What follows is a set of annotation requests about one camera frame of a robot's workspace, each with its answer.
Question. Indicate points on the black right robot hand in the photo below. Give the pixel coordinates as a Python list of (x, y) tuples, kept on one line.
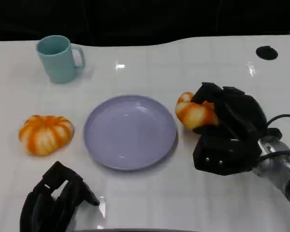
[(241, 113)]

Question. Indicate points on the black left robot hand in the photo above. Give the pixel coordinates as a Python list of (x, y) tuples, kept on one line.
[(43, 210)]

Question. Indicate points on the orange white croissant bread roll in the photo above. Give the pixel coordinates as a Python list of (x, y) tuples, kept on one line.
[(195, 114)]

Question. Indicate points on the black round table grommet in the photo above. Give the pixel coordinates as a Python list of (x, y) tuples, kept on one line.
[(266, 52)]

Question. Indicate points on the orange white round bread roll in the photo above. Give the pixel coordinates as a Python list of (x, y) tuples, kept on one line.
[(46, 135)]

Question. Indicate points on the lilac plate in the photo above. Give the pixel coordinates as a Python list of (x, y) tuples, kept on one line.
[(130, 133)]

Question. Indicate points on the pale green mug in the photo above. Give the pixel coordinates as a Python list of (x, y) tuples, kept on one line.
[(58, 65)]

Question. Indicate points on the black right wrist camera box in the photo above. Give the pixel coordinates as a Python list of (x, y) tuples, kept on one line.
[(227, 154)]

